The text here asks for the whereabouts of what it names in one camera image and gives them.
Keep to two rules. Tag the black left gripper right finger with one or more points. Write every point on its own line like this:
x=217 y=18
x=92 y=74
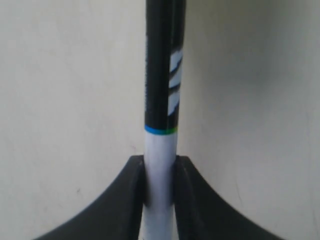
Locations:
x=201 y=214

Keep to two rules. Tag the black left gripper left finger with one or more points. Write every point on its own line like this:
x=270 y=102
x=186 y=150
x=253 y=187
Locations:
x=115 y=215

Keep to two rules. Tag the black and white marker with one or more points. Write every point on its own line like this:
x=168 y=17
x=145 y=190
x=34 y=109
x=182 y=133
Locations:
x=164 y=42

